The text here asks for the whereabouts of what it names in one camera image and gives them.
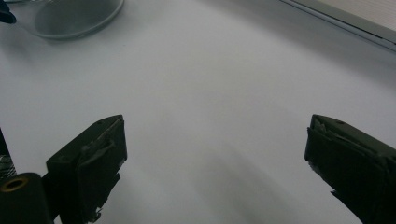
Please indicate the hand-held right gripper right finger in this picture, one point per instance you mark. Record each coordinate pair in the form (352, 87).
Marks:
(355, 165)

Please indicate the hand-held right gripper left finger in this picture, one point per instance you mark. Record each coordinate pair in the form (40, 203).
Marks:
(90, 168)

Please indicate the clear glass jar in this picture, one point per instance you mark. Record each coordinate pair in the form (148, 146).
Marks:
(74, 17)

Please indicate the dark blue clip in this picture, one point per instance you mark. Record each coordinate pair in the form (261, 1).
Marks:
(6, 14)

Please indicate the grey metal edge rail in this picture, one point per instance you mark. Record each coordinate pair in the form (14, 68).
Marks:
(348, 21)

